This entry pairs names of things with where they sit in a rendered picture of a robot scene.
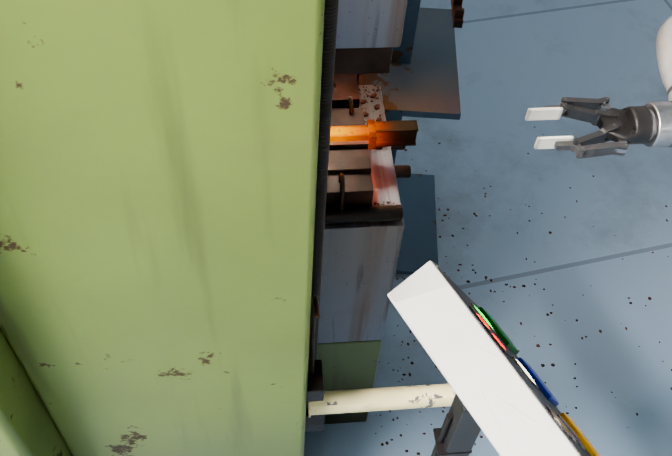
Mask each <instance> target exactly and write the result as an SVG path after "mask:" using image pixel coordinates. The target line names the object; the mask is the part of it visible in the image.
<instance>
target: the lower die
mask: <svg viewBox="0 0 672 456"><path fill-rule="evenodd" d="M355 125H366V123H365V122H364V115H363V109H362V108H353V114H352V115H350V114H349V108H348V109H332V115H331V126H355ZM368 145H369V143H368V140H357V141H330V148H329V163H328V164H329V165H328V178H327V179H328V180H327V196H326V208H328V207H338V205H339V199H340V183H339V182H338V178H339V173H341V172H342V173H343V174H344V179H345V192H344V203H343V205H344V207H353V206H372V200H373V193H374V189H373V182H372V176H371V163H370V156H369V150H368Z"/></svg>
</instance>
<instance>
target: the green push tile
mask: <svg viewBox="0 0 672 456"><path fill-rule="evenodd" d="M478 309H479V310H480V312H481V313H482V314H483V315H484V316H485V318H486V319H487V320H488V321H489V323H490V324H491V326H492V327H493V329H494V330H495V332H496V334H497V335H498V336H499V337H500V339H501V340H502V341H503V343H504V344H505V345H506V346H507V347H508V348H509V349H510V350H511V351H512V352H513V353H514V354H515V355H516V354H518V350H517V348H516V347H515V346H514V345H513V343H512V342H511V341H510V339H509V338H508V337H507V336H506V334H505V333H504V332H503V330H502V329H501V328H500V327H499V325H498V324H497V323H496V321H495V320H494V319H493V318H492V317H491V316H490V315H489V314H488V312H487V311H486V310H485V309H484V308H483V307H479V308H478Z"/></svg>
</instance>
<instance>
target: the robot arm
mask: <svg viewBox="0 0 672 456"><path fill-rule="evenodd" d="M656 56H657V63H658V68H659V73H660V76H661V80H662V83H663V85H664V87H665V89H666V92H667V95H668V101H665V102H648V103H646V104H645V105H644V106H628V107H626V108H624V109H617V108H612V106H611V105H610V104H609V101H610V98H608V97H603V98H599V99H595V98H576V97H562V98H561V101H560V104H559V105H550V106H544V108H528V110H527V113H526V116H525V120H526V121H530V120H559V119H560V117H561V116H562V117H566V118H571V119H575V120H580V121H584V122H589V123H591V124H592V125H593V126H598V128H599V129H600V130H599V131H596V132H593V133H590V134H588V135H585V136H582V137H579V138H577V137H575V138H576V139H575V138H574V137H573V136H542V137H537V140H536V142H535V145H534V149H555V150H557V151H567V150H571V151H572V152H574V153H575V154H576V158H578V159H583V158H591V157H598V156H606V155H619V156H624V155H625V153H626V151H627V149H628V147H629V144H644V145H645V146H647V147H672V16H671V17H669V18H668V19H667V20H666V21H665V22H664V23H663V24H662V25H661V27H660V28H659V30H658V33H657V38H656ZM565 110H566V111H565ZM599 116H600V117H599ZM598 117H599V119H598ZM597 119H598V120H597ZM573 139H574V140H573ZM608 141H614V142H608ZM605 142H608V143H605ZM598 143H600V144H598Z"/></svg>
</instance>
